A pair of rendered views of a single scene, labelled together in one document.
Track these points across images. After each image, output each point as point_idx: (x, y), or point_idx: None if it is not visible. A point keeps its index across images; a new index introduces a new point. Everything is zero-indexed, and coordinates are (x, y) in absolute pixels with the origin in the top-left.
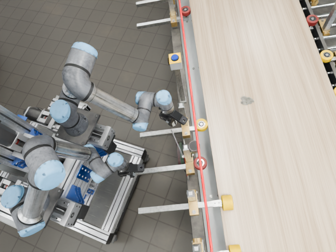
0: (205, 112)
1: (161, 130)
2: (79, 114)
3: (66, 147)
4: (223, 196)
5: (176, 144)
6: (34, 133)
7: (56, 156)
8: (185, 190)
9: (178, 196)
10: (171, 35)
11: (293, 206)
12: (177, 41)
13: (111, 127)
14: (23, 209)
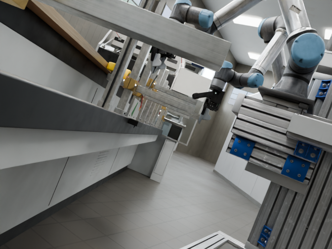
0: (101, 63)
1: (165, 96)
2: (285, 79)
3: (269, 42)
4: (127, 71)
5: (139, 122)
6: (325, 80)
7: (267, 21)
8: (98, 244)
9: (111, 246)
10: (7, 74)
11: None
12: (10, 73)
13: (238, 94)
14: None
